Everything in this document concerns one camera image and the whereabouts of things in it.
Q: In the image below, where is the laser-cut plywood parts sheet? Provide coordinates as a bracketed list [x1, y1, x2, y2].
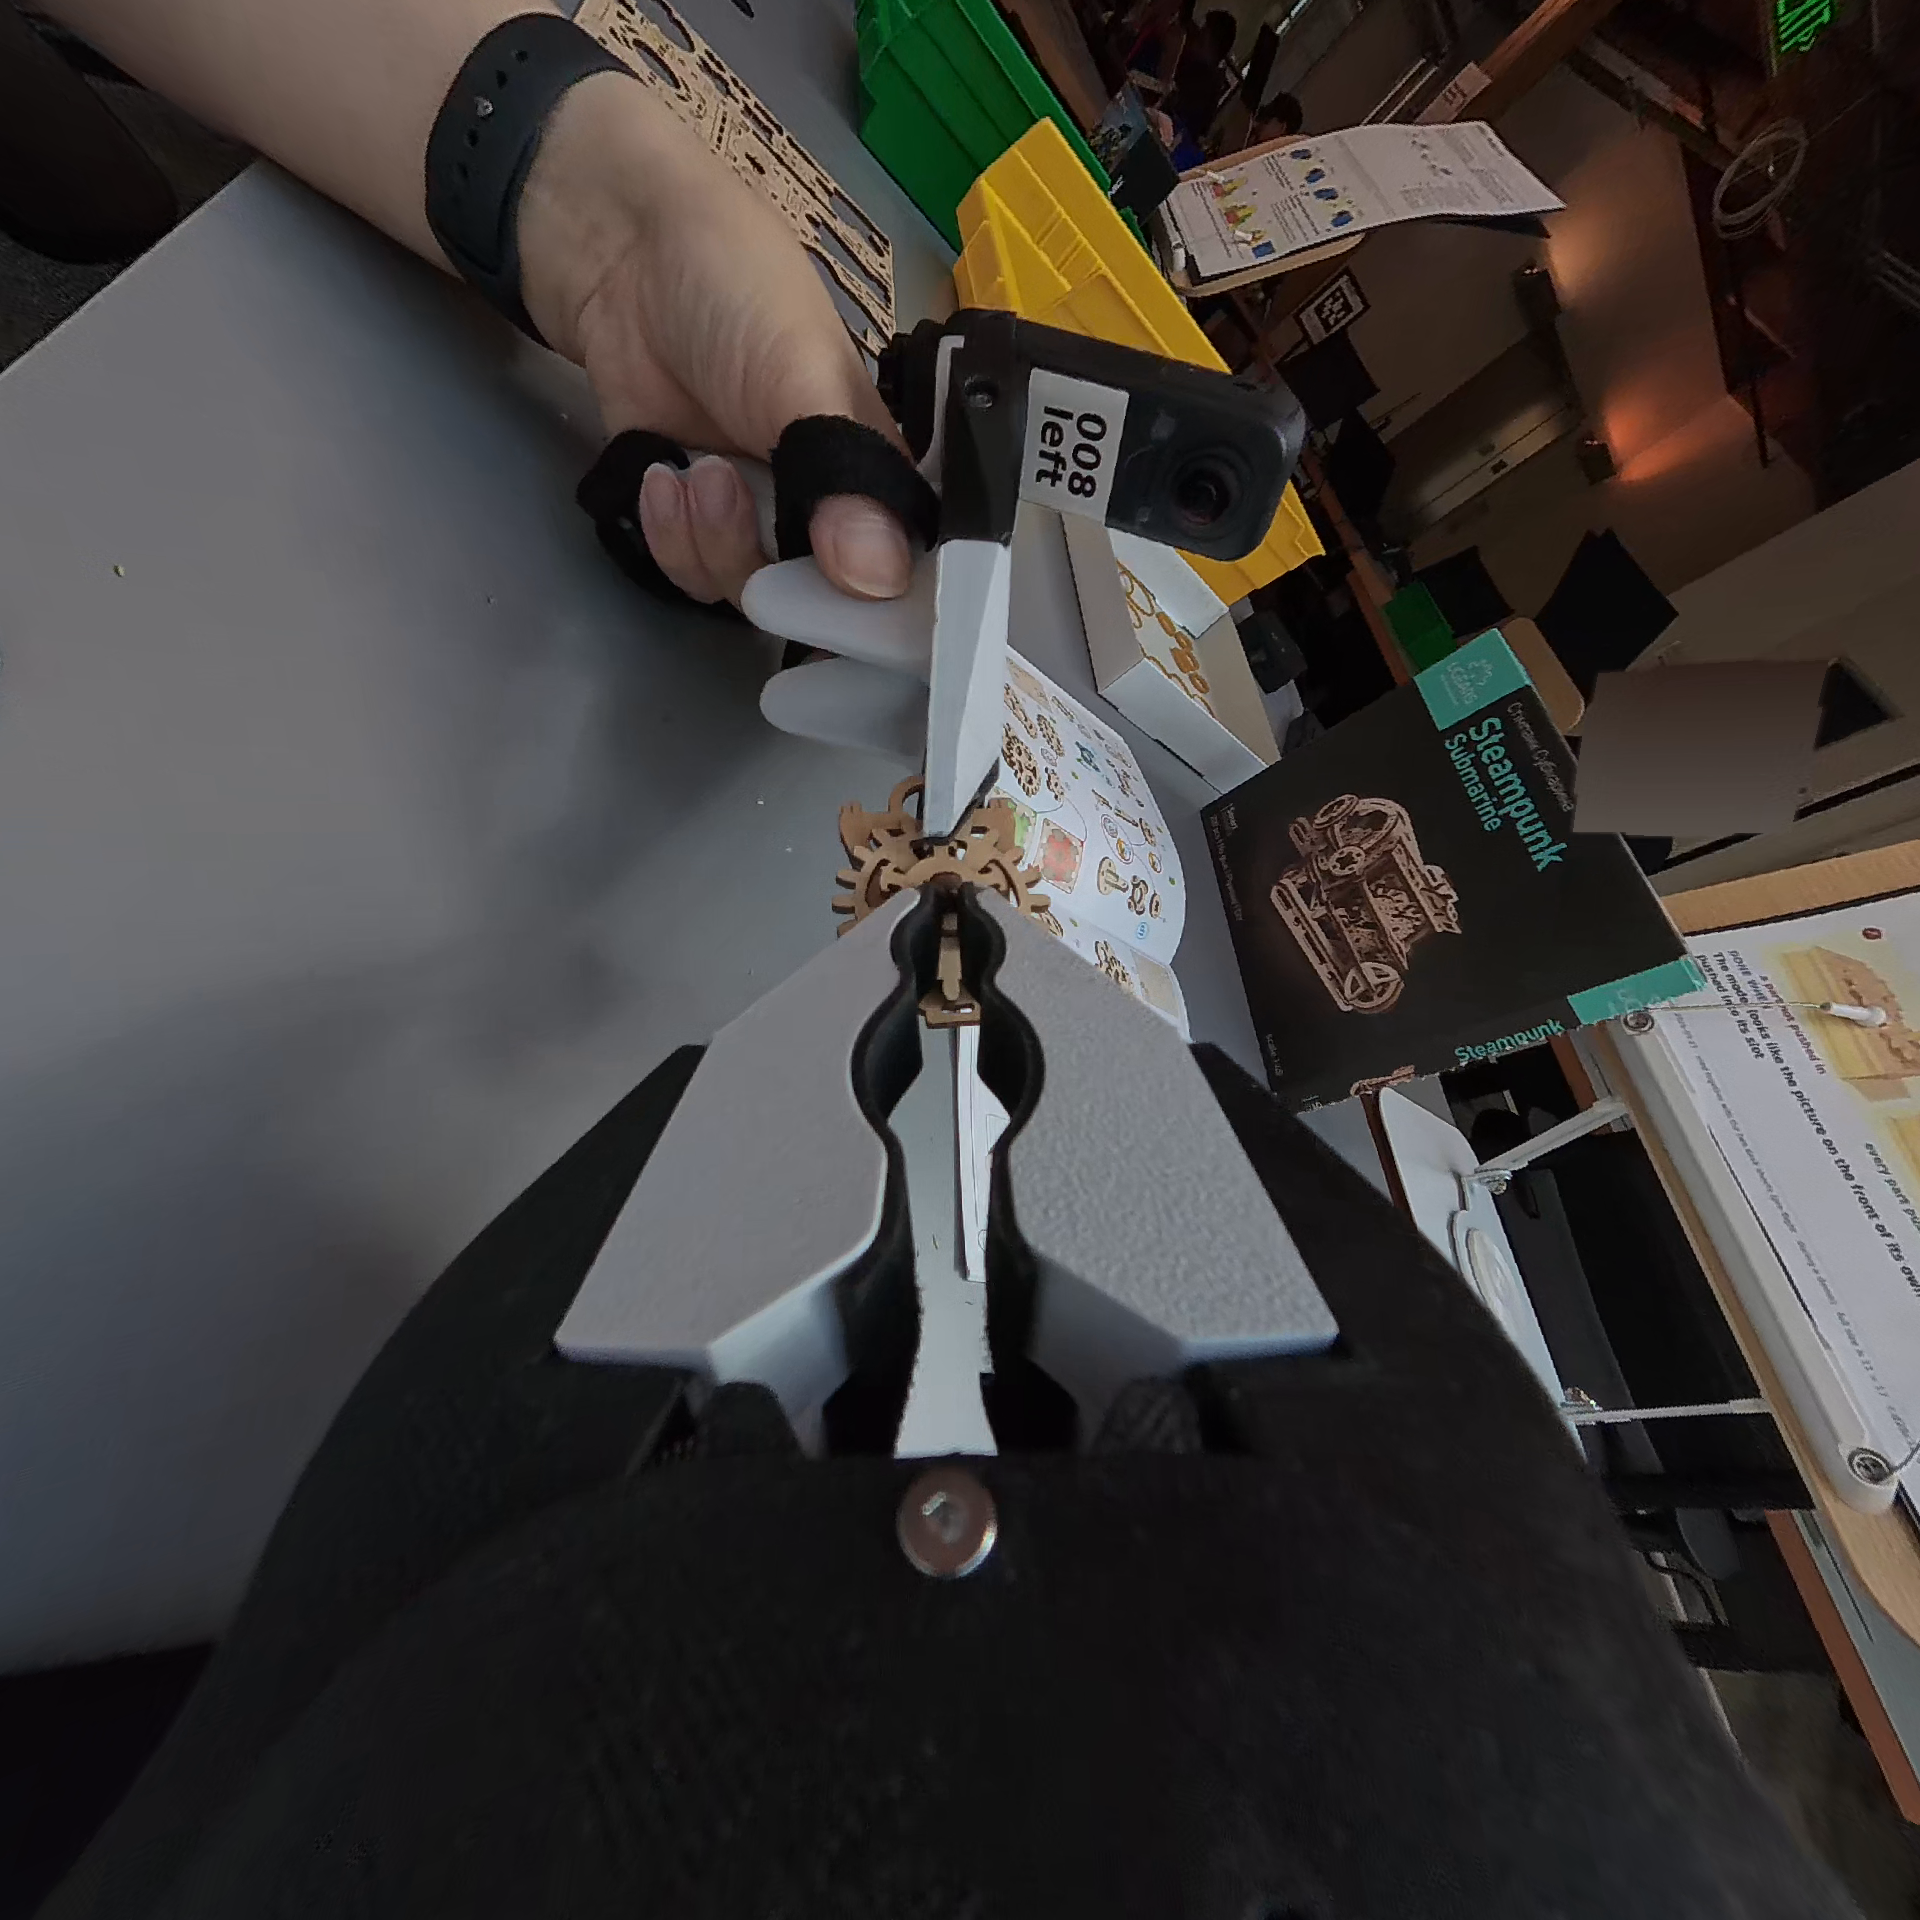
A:
[575, 0, 896, 361]

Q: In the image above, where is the person's left forearm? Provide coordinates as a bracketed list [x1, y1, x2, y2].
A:
[22, 0, 506, 287]

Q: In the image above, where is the black wristband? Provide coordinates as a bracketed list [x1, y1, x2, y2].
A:
[422, 11, 640, 347]

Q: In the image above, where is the wooden document stand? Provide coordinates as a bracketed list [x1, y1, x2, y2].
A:
[1372, 883, 1920, 1824]

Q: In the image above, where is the person's left hand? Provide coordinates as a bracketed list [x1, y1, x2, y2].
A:
[516, 95, 920, 606]

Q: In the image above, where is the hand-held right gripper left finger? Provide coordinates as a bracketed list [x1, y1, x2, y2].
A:
[556, 883, 940, 1454]

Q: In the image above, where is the printed instruction sheet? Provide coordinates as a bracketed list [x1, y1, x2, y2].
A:
[1171, 123, 1566, 281]
[1679, 896, 1920, 1518]

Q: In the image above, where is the yellow plastic bin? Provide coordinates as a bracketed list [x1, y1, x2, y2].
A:
[956, 118, 1325, 600]

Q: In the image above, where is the illustrated assembly booklet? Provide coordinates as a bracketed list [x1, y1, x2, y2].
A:
[960, 645, 1192, 1045]

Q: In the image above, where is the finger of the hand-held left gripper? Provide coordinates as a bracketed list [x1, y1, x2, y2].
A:
[920, 538, 1013, 845]

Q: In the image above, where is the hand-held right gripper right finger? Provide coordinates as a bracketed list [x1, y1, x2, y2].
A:
[957, 883, 1340, 1454]

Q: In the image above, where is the green plastic bin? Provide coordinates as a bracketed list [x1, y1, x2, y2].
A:
[855, 0, 1112, 249]

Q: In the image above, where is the wooden gear assembly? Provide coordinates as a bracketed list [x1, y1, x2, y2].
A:
[829, 776, 1070, 943]

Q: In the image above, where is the white cardboard box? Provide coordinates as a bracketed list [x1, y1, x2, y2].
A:
[1064, 517, 1285, 787]

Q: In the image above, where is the small wooden notched part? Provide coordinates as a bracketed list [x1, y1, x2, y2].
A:
[920, 891, 984, 1031]

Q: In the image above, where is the black model kit box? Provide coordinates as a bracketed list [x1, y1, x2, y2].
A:
[1199, 626, 1728, 1112]

